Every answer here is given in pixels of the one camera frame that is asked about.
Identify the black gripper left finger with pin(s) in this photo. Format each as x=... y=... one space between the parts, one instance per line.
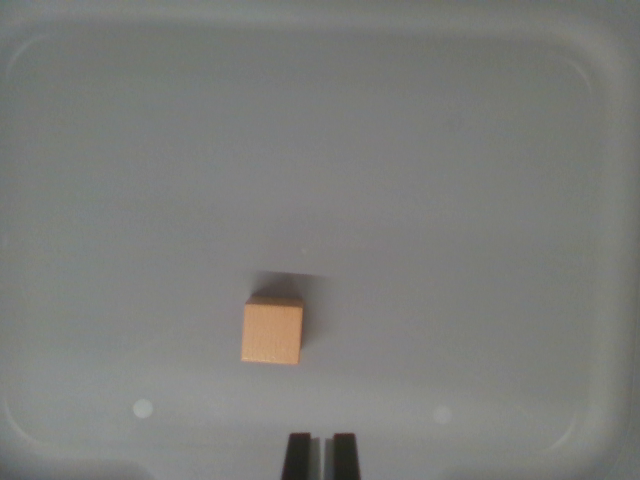
x=298 y=457

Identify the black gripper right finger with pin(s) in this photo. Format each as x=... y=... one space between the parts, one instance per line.
x=345 y=457

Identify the light wooden cube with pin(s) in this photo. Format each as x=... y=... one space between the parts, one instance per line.
x=273 y=331

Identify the white plastic tray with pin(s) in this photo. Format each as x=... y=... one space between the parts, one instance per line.
x=320 y=200

